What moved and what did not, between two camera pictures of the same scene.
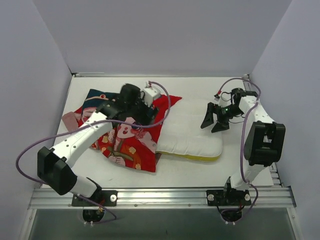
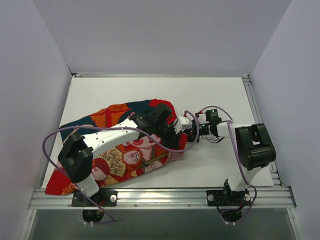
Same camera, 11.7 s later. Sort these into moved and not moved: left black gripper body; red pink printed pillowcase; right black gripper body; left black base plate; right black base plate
Moved: left black gripper body; right black gripper body; red pink printed pillowcase
Not moved: left black base plate; right black base plate
